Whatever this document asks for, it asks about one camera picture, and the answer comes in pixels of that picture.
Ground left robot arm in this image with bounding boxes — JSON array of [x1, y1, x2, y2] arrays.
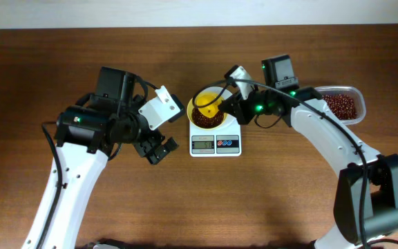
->
[[23, 67, 185, 248]]

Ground clear plastic container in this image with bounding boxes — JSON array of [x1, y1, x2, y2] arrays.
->
[[316, 86, 366, 125]]

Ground red beans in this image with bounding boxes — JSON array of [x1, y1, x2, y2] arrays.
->
[[322, 94, 358, 120]]

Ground white digital kitchen scale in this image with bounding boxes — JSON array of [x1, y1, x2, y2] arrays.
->
[[189, 90, 243, 158]]

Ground left black cable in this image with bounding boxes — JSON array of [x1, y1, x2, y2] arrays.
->
[[35, 120, 65, 249]]

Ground yellow measuring scoop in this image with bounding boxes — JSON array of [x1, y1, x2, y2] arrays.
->
[[196, 93, 223, 118]]

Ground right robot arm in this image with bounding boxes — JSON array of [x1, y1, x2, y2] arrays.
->
[[218, 55, 398, 248]]

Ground right black cable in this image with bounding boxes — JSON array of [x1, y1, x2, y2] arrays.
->
[[191, 78, 371, 249]]

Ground black cable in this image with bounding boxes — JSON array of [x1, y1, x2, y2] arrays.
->
[[35, 120, 65, 249], [191, 78, 371, 249]]

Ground yellow plastic bowl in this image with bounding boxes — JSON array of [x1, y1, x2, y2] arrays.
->
[[187, 91, 227, 129]]

